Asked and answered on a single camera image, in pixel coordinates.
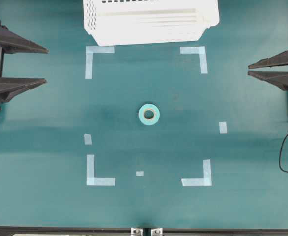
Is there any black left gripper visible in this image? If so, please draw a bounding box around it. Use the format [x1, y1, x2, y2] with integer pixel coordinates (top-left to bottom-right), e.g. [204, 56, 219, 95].
[0, 20, 48, 111]

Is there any teal tape roll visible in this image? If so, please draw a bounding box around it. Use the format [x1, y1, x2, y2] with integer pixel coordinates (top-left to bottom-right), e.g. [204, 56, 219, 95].
[138, 103, 160, 126]

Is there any top-left corner tape marker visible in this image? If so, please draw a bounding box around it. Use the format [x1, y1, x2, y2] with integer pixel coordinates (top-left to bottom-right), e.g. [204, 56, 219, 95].
[85, 46, 115, 79]

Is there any right small tape strip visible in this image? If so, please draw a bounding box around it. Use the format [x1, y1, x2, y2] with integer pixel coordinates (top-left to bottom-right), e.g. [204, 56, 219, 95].
[219, 121, 228, 134]

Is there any small tape strip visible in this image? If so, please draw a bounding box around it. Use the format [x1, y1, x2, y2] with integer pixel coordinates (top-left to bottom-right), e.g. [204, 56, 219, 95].
[219, 121, 228, 134]
[83, 134, 92, 145]

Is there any top-right corner tape marker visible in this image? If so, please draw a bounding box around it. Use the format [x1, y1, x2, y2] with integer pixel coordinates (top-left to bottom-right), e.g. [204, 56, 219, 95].
[180, 46, 208, 74]

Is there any left small tape strip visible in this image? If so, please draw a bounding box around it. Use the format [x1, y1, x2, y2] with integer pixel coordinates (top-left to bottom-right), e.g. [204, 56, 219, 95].
[83, 134, 92, 145]

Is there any white perforated plastic basket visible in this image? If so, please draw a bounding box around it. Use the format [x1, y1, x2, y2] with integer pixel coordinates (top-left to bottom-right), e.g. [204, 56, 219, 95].
[83, 0, 220, 46]

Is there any bottom-right corner tape marker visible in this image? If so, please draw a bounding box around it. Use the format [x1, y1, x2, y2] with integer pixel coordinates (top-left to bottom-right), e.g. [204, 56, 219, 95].
[181, 159, 212, 187]

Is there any bottom-left corner tape marker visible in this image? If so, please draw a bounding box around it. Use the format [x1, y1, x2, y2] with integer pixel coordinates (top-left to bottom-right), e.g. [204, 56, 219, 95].
[86, 154, 115, 186]

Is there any bottom small tape square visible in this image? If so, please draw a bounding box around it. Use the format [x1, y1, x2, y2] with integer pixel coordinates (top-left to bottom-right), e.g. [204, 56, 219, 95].
[136, 171, 144, 177]

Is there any left metal table bracket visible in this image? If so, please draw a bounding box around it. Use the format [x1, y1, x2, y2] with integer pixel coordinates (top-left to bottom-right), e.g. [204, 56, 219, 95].
[130, 228, 143, 236]

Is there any metal table bracket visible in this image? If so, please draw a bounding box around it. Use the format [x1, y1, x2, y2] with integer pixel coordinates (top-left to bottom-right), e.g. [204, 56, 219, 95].
[130, 228, 143, 236]
[151, 228, 163, 236]

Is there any right metal table bracket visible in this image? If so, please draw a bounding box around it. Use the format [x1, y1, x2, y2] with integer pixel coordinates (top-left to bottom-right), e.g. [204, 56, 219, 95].
[151, 228, 163, 236]

